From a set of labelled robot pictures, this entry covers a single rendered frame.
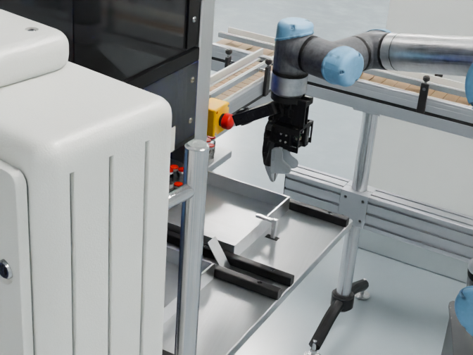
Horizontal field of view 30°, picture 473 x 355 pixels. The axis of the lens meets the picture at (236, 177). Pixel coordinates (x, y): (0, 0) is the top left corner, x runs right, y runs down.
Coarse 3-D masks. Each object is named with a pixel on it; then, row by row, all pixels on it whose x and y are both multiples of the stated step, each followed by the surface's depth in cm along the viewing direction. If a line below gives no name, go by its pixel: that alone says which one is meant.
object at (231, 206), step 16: (208, 176) 209; (224, 176) 207; (208, 192) 206; (224, 192) 207; (240, 192) 206; (256, 192) 204; (272, 192) 202; (176, 208) 198; (208, 208) 200; (224, 208) 200; (240, 208) 201; (256, 208) 201; (272, 208) 202; (288, 208) 201; (176, 224) 186; (208, 224) 193; (224, 224) 194; (240, 224) 194; (256, 224) 195; (208, 240) 183; (224, 240) 188; (240, 240) 182
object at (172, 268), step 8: (168, 248) 177; (168, 256) 178; (176, 256) 177; (168, 264) 178; (176, 264) 178; (208, 264) 174; (168, 272) 175; (176, 272) 176; (208, 272) 172; (168, 280) 173; (176, 280) 173; (208, 280) 173; (168, 288) 170; (176, 288) 171; (168, 296) 168; (176, 296) 163; (168, 304) 160; (176, 304) 163; (168, 312) 161
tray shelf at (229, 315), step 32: (288, 224) 196; (320, 224) 197; (256, 256) 183; (288, 256) 184; (320, 256) 186; (224, 288) 172; (288, 288) 174; (224, 320) 163; (256, 320) 164; (224, 352) 155
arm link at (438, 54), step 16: (368, 32) 180; (384, 32) 178; (368, 48) 176; (384, 48) 175; (400, 48) 172; (416, 48) 170; (432, 48) 167; (448, 48) 165; (464, 48) 163; (368, 64) 177; (384, 64) 176; (400, 64) 173; (416, 64) 171; (432, 64) 168; (448, 64) 165; (464, 64) 163
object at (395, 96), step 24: (216, 48) 287; (240, 48) 286; (264, 48) 281; (384, 72) 264; (408, 72) 267; (336, 96) 272; (360, 96) 268; (384, 96) 264; (408, 96) 260; (432, 96) 259; (456, 96) 261; (408, 120) 263; (432, 120) 259; (456, 120) 256
